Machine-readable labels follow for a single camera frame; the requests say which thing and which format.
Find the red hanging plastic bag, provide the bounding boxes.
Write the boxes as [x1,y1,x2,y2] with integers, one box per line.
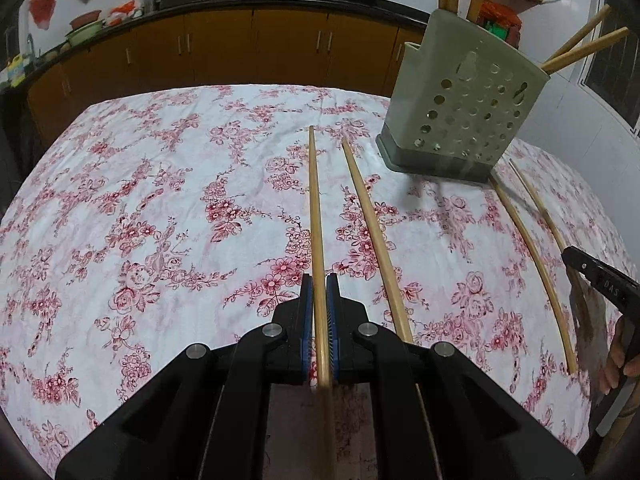
[28,0,60,30]

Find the barred window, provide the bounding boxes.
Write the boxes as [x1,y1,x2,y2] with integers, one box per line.
[580,0,640,136]

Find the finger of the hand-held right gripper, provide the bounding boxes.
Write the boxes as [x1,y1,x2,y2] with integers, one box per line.
[561,246,640,311]

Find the wooden base cabinets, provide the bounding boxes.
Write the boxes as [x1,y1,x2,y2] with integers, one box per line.
[25,7,431,131]

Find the orange plastic bag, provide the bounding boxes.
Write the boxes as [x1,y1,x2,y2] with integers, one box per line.
[107,0,137,26]

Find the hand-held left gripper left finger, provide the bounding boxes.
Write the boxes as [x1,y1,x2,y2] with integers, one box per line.
[55,272,316,480]

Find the green perforated utensil holder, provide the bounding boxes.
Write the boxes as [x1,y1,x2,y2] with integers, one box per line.
[376,8,551,184]

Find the red floral tablecloth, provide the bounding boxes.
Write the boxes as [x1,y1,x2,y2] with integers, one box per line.
[0,84,628,480]

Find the black kitchen countertop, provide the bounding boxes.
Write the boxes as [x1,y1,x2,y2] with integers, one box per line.
[0,0,436,91]

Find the green basin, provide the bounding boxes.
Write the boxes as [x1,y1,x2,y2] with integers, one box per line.
[66,22,106,47]

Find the red bowl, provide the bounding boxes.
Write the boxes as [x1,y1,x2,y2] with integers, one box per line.
[69,10,103,31]

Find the person's right hand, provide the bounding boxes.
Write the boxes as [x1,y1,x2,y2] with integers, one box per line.
[599,317,632,396]

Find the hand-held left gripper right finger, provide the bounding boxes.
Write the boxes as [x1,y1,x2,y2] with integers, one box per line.
[326,272,586,480]

